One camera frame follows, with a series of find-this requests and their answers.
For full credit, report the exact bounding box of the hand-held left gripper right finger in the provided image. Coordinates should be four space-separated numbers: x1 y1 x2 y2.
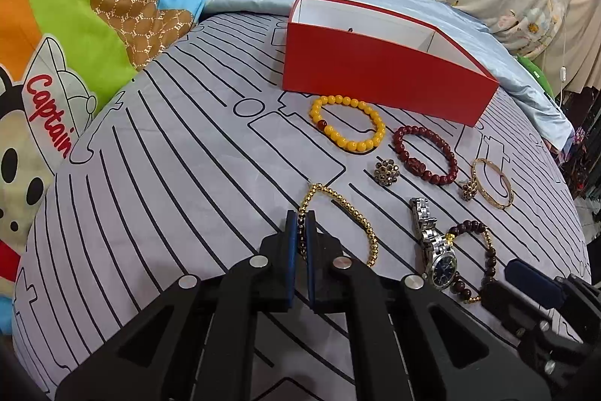
305 212 552 401

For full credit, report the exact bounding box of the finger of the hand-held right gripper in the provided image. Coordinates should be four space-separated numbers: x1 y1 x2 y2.
481 281 597 392
506 259 601 336

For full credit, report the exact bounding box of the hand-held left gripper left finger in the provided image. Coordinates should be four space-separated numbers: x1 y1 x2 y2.
54 210 299 401

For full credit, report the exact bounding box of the silver wristwatch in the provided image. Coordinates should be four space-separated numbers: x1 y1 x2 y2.
409 197 458 289

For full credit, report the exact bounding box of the brown and gold bead bracelet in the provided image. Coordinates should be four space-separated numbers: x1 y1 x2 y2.
444 219 498 305

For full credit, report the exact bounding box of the gold bangle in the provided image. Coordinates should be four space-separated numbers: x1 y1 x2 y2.
471 157 515 210

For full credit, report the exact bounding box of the large flower cluster ring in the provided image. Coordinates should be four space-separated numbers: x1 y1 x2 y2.
374 157 401 186

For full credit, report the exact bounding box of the yellow bead bracelet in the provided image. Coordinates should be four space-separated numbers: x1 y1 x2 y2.
308 95 387 154

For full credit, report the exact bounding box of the dark red bead bracelet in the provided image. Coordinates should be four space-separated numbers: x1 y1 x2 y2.
392 125 458 186

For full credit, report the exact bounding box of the red cardboard box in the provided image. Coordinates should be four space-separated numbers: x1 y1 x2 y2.
282 0 500 128

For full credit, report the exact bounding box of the grey striped bed sheet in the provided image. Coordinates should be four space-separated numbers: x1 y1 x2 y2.
12 13 590 401

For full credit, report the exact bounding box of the dark patterned cloth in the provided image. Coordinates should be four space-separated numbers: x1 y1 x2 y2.
559 88 601 200

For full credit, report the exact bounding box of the green plush item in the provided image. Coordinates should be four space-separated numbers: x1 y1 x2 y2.
516 53 555 94

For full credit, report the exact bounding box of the beige pleated cloth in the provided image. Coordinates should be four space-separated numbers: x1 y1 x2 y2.
561 0 601 92

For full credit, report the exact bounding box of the cartoon monkey printed blanket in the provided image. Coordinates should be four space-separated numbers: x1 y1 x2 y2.
0 0 217 301

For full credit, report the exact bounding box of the white cable with switch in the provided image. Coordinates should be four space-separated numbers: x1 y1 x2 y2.
540 0 571 96

